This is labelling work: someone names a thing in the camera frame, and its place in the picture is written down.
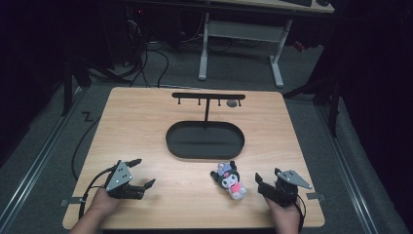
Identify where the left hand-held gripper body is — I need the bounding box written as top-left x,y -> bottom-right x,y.
104,159 -> 146,201

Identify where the hand-held gripper cable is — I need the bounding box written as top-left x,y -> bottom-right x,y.
295,194 -> 308,234
78,164 -> 119,221

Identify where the left hand-held gripper cable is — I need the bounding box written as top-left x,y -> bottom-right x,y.
78,164 -> 119,221

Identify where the black hook rack with tray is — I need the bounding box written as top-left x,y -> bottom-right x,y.
165,92 -> 246,161

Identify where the black and pink plush keychain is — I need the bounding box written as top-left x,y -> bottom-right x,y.
209,160 -> 248,201

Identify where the grey table bracket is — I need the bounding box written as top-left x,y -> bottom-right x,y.
59,196 -> 84,208
305,191 -> 326,201

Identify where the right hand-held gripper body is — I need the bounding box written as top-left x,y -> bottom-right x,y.
257,169 -> 314,209

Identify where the black floor cable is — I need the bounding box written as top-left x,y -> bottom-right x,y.
70,116 -> 101,182

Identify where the white-framed desk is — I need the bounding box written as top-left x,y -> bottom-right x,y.
198,0 -> 336,89

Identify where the black metal stand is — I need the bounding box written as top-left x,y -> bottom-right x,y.
60,57 -> 93,118
282,72 -> 343,138

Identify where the metal floor rail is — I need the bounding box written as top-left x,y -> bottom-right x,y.
316,105 -> 380,234
0,87 -> 86,228

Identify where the person's left hand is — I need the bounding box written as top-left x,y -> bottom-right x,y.
88,185 -> 123,218

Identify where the bundle of black floor cables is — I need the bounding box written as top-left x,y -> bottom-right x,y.
87,40 -> 170,89

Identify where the black keyboard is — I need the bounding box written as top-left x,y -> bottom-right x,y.
280,0 -> 314,8

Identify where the right hand-held gripper cable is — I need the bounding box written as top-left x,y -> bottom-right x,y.
295,194 -> 308,234

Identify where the dark computer tower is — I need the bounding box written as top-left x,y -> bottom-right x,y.
124,5 -> 151,66

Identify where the person's right hand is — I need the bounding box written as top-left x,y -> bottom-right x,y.
263,195 -> 303,226

